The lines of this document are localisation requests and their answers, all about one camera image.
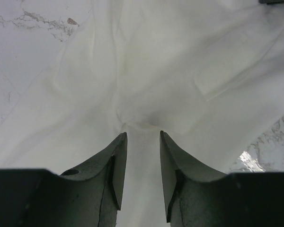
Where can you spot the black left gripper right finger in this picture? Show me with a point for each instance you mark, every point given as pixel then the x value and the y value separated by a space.
pixel 196 195

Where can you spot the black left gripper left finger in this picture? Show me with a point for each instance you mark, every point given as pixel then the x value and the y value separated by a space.
pixel 87 195

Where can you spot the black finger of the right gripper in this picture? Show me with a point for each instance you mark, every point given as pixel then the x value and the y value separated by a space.
pixel 271 2

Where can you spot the white printed t-shirt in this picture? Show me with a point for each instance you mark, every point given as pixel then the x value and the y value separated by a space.
pixel 210 73

